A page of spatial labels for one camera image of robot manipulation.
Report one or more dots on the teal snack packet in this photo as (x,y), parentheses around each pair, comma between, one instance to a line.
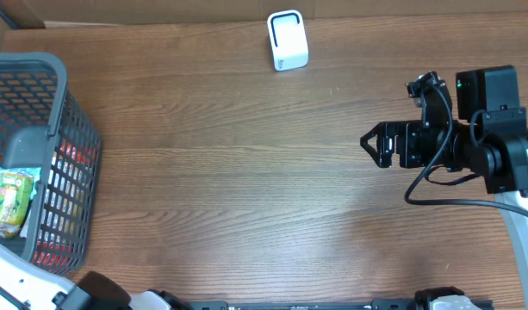
(33,181)

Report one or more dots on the orange spaghetti packet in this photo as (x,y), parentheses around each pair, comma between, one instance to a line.
(62,238)

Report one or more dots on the cardboard back panel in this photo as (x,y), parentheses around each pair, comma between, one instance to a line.
(35,13)

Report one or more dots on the white barcode scanner stand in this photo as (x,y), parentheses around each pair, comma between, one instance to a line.
(288,40)

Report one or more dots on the grey plastic shopping basket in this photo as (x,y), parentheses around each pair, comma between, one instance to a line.
(37,112)

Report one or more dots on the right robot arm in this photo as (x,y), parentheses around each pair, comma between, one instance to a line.
(493,146)

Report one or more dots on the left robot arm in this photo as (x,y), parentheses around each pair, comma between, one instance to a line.
(25,286)

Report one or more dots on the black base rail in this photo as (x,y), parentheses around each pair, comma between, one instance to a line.
(377,304)

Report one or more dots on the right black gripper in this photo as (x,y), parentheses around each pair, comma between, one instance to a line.
(406,131)

